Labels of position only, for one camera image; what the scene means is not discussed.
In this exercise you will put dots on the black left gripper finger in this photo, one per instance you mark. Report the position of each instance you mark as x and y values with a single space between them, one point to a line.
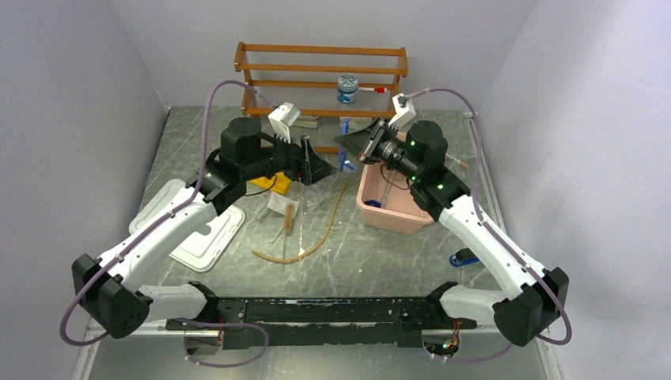
318 170
307 154

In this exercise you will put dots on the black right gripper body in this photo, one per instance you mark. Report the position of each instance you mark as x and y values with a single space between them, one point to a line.
391 150

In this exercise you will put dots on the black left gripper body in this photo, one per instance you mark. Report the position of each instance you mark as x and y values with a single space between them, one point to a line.
273 159

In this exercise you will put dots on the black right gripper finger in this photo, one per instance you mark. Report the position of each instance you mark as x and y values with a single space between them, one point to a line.
374 132
364 152

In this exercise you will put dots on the metal crucible tongs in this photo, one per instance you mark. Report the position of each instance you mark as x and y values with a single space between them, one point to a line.
389 176

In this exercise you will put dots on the graduated cylinder blue base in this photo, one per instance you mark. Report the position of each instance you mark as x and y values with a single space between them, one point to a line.
373 188

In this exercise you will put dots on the tan rubber tubing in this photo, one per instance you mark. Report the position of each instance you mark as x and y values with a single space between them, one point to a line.
307 253

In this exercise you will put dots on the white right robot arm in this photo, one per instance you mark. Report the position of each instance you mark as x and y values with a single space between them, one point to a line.
530 297

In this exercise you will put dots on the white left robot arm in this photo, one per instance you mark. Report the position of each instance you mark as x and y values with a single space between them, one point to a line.
112 289

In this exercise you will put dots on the white box right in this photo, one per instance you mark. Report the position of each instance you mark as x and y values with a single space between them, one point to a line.
357 122

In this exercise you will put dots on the white box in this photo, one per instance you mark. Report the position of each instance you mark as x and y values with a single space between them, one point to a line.
306 123
357 122

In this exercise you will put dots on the yellow test tube rack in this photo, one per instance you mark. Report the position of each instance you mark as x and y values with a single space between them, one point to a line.
279 184

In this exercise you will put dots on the glass rod orange tip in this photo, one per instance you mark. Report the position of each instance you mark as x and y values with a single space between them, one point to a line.
456 161

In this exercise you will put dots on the white box left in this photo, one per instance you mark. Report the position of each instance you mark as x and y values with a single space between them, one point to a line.
306 123

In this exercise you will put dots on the blue white jar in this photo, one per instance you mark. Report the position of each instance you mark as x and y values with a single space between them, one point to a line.
347 88

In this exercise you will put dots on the pink plastic bin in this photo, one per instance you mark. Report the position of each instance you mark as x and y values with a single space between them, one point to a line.
401 214

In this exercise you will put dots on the wooden shelf rack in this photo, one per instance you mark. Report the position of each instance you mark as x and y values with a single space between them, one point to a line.
307 75

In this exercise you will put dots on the white plastic lid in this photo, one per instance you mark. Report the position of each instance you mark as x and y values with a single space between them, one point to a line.
203 248

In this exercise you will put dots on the blue stapler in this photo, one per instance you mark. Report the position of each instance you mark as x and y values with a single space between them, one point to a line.
463 257

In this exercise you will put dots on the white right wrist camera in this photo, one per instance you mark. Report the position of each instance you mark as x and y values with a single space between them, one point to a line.
404 111

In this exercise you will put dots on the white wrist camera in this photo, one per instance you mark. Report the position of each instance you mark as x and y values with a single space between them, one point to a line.
404 111
282 118

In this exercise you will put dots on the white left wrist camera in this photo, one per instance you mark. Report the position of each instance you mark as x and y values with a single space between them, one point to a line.
282 118

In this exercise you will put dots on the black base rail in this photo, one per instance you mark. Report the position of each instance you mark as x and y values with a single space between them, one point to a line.
402 321

